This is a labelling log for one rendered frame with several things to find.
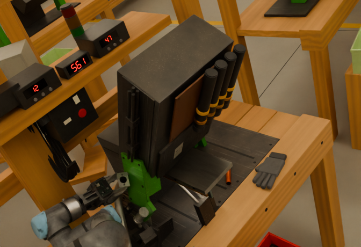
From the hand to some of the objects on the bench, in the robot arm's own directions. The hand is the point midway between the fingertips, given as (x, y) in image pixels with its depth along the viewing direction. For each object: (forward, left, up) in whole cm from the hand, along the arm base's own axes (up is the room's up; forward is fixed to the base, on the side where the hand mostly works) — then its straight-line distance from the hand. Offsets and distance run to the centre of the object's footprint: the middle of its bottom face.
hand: (122, 181), depth 160 cm
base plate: (+3, -12, -31) cm, 33 cm away
